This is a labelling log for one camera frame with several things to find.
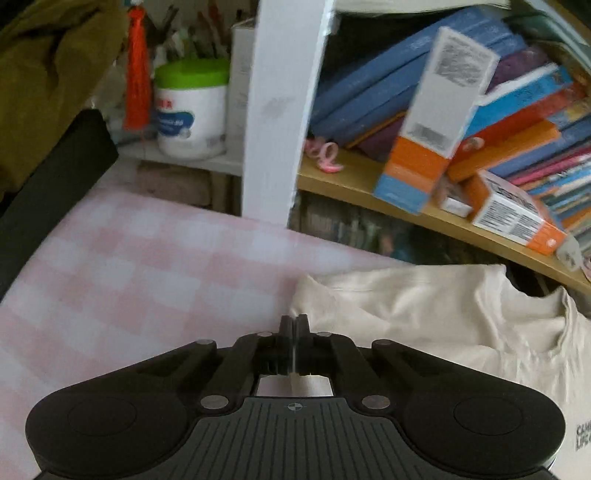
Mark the white jar green lid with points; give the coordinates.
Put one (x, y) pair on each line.
(191, 115)

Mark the black chair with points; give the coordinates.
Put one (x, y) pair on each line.
(51, 184)

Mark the small white box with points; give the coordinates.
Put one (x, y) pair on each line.
(455, 203)

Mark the white carton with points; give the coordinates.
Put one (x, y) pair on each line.
(240, 83)

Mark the cream printed t-shirt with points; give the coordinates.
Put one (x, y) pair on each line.
(438, 309)

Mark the row of colourful books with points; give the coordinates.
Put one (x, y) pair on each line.
(369, 87)

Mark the bunch of pens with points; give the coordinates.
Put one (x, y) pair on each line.
(198, 37)

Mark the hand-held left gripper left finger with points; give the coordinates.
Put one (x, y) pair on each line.
(286, 341)

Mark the pink checked cartoon bedsheet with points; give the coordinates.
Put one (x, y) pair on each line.
(161, 267)

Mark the flat white orange box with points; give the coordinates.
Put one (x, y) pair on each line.
(512, 212)

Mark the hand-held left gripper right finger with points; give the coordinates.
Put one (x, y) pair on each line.
(301, 341)

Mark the white and wooden bookshelf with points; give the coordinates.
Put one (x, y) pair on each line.
(277, 115)

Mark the tall white orange box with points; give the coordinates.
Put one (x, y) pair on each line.
(443, 106)

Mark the red tassel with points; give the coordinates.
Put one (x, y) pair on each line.
(137, 78)

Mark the olive green jacket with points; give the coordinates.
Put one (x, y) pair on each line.
(51, 78)

